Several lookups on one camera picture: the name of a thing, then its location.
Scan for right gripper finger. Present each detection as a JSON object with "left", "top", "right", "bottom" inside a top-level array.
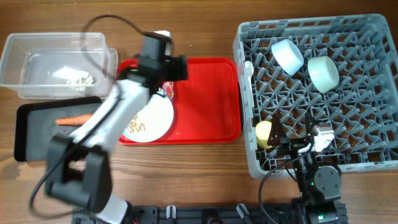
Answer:
[
  {"left": 267, "top": 114, "right": 285, "bottom": 146},
  {"left": 305, "top": 112, "right": 318, "bottom": 136}
]

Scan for yellow cup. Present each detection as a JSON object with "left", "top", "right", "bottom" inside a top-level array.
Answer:
[{"left": 255, "top": 121, "right": 272, "bottom": 149}]

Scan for mint green bowl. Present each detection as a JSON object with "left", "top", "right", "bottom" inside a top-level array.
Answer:
[{"left": 308, "top": 56, "right": 340, "bottom": 93}]

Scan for light blue small bowl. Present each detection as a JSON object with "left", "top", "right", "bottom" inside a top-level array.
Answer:
[{"left": 271, "top": 39, "right": 304, "bottom": 76}]

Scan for white plastic spoon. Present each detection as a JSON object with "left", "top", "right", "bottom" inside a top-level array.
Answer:
[{"left": 244, "top": 61, "right": 254, "bottom": 107}]

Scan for red snack wrapper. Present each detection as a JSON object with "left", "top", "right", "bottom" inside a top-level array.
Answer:
[{"left": 162, "top": 82, "right": 174, "bottom": 101}]

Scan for large light blue plate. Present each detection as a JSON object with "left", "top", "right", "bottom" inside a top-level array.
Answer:
[{"left": 123, "top": 90, "right": 174, "bottom": 143}]

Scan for peanut shells food scraps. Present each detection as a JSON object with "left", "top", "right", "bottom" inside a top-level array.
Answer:
[{"left": 126, "top": 115, "right": 146, "bottom": 133}]

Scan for orange carrot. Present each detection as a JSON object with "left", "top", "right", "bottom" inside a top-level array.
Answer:
[{"left": 55, "top": 113, "right": 92, "bottom": 126}]

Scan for white tissue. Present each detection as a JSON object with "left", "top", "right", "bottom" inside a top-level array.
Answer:
[{"left": 67, "top": 71, "right": 94, "bottom": 92}]

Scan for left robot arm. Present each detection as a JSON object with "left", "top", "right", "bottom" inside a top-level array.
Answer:
[{"left": 39, "top": 30, "right": 188, "bottom": 223}]

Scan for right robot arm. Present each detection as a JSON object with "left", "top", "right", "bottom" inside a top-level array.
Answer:
[{"left": 268, "top": 113, "right": 342, "bottom": 223}]

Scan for grey dishwasher rack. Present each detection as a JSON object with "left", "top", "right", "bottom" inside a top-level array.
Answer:
[{"left": 233, "top": 14, "right": 397, "bottom": 179}]

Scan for red serving tray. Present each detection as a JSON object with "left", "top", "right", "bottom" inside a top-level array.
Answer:
[{"left": 119, "top": 57, "right": 241, "bottom": 146}]

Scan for black tray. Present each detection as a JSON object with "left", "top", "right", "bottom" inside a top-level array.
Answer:
[{"left": 14, "top": 96, "right": 102, "bottom": 162}]

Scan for clear plastic bin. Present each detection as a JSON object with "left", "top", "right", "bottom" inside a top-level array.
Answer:
[{"left": 1, "top": 32, "right": 118, "bottom": 99}]

